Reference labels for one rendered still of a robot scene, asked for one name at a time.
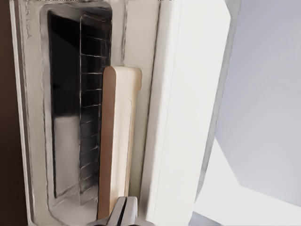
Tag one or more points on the white oven door with window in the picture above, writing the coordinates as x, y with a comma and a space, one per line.
33, 141

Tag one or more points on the white oven body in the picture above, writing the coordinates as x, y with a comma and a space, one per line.
188, 106

